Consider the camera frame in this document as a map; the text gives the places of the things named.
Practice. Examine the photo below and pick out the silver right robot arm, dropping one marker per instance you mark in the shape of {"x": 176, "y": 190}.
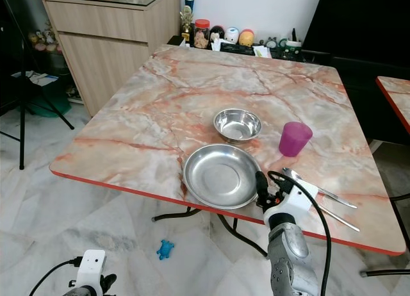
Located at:
{"x": 291, "y": 257}

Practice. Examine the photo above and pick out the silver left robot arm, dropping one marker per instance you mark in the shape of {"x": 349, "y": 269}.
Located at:
{"x": 80, "y": 292}

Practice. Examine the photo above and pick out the round steel plate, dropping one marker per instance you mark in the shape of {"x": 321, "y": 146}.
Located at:
{"x": 221, "y": 175}

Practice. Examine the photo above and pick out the purple plastic cup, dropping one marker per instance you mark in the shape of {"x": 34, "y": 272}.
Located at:
{"x": 295, "y": 140}

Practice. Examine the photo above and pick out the small blue turtle toy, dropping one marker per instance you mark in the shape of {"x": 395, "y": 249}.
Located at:
{"x": 165, "y": 248}

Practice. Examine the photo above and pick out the small steel bowl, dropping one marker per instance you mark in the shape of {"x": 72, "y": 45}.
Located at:
{"x": 237, "y": 124}

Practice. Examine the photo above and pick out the marble top folding table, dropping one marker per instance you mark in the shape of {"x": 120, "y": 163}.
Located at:
{"x": 166, "y": 104}

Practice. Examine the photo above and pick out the black chair leg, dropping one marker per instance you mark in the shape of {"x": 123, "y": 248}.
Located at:
{"x": 384, "y": 271}

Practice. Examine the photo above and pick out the green mug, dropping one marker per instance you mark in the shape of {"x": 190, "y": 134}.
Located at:
{"x": 292, "y": 48}

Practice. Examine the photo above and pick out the black tripod stand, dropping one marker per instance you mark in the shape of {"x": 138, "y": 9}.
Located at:
{"x": 22, "y": 116}

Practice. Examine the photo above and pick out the red edged marble side table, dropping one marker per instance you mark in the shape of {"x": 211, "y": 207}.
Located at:
{"x": 397, "y": 97}

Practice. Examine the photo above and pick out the yellow round figurine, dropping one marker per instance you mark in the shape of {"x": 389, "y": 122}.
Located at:
{"x": 246, "y": 38}

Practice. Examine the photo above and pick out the white round figurine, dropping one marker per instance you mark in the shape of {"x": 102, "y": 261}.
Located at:
{"x": 232, "y": 34}

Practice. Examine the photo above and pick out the black round figurine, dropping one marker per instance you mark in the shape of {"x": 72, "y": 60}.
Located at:
{"x": 217, "y": 34}

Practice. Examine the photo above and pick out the red lidded snack jar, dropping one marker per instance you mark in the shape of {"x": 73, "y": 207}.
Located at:
{"x": 202, "y": 36}

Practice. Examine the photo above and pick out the green plastic bucket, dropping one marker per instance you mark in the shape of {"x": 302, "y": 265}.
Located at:
{"x": 48, "y": 102}

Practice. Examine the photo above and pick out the white paper sheets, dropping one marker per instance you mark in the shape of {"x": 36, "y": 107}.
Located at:
{"x": 38, "y": 78}

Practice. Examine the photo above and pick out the gold trophy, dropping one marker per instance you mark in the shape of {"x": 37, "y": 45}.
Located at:
{"x": 188, "y": 17}

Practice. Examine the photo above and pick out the light wooden cabinet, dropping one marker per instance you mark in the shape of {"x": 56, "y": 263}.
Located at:
{"x": 109, "y": 52}

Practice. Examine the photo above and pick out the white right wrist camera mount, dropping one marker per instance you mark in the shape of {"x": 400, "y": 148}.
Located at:
{"x": 295, "y": 203}

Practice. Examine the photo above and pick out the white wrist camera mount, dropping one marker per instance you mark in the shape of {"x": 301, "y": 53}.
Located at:
{"x": 295, "y": 203}
{"x": 91, "y": 267}

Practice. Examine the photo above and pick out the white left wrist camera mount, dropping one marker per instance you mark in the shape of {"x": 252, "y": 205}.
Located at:
{"x": 91, "y": 267}

